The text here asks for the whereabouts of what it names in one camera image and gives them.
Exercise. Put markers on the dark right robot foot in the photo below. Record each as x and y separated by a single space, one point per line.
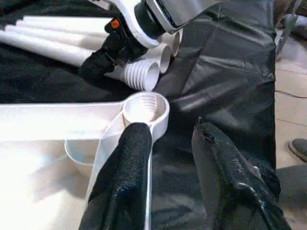
299 149

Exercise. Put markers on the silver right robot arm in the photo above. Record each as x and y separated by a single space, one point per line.
182 12

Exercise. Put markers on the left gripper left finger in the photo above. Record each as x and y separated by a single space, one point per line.
124 179

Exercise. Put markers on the silver metal stand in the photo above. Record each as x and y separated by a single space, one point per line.
295 26

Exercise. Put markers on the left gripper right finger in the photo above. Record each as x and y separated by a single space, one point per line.
227 179

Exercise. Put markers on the black glossy mat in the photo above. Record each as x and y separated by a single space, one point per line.
216 72

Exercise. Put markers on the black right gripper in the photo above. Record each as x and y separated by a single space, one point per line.
122 45

